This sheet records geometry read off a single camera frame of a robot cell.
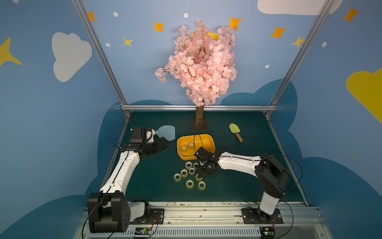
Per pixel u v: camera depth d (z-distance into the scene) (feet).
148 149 2.30
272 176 1.55
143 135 2.17
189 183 2.76
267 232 2.40
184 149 3.24
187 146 3.19
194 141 3.39
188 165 3.04
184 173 2.91
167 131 3.65
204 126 3.77
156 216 2.44
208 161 2.23
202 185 2.76
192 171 2.94
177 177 2.85
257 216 2.17
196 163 3.04
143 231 2.35
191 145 3.32
